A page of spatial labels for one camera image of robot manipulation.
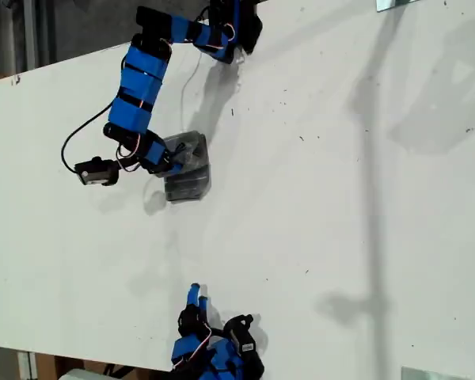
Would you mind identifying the white post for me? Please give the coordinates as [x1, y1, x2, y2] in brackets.
[17, 350, 39, 380]

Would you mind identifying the black camera cable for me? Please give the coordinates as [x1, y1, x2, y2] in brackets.
[61, 101, 116, 173]

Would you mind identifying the thin white cable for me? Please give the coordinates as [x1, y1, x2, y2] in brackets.
[180, 51, 203, 116]

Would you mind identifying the black silver camera box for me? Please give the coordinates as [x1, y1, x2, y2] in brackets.
[74, 156, 120, 188]

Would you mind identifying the black labelled camera box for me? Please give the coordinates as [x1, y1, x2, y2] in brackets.
[228, 327, 262, 359]

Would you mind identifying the grey striped square towel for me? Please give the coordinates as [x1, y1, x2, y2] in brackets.
[162, 129, 214, 203]

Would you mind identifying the white container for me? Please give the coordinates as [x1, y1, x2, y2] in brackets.
[57, 367, 108, 380]

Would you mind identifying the grey metal post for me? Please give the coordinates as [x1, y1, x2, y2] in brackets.
[22, 0, 37, 73]

